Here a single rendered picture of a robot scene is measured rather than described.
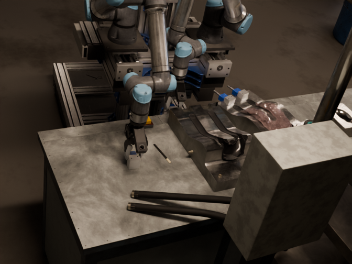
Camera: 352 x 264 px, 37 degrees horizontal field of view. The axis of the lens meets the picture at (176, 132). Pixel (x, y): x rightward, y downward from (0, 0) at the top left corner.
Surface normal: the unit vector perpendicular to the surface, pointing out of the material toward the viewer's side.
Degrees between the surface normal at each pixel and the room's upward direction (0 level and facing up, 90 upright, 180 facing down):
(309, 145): 0
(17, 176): 0
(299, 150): 0
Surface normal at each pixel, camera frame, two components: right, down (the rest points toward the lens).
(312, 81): 0.17, -0.77
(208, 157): 0.44, 0.53
